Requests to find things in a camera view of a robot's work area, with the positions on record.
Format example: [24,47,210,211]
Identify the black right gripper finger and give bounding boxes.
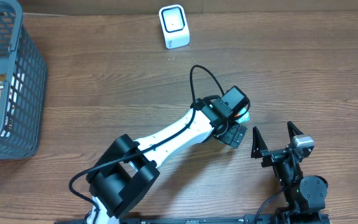
[251,126,268,159]
[287,121,303,140]

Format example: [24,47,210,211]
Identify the green lidded jar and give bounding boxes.
[234,108,250,124]

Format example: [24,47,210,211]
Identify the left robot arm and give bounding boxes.
[85,86,250,223]

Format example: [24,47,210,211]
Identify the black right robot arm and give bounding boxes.
[251,121,330,223]

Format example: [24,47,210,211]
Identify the white barcode scanner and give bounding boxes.
[158,4,190,49]

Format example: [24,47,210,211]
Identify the grey plastic mesh basket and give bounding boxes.
[0,0,47,160]

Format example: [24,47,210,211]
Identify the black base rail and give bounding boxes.
[54,214,331,224]

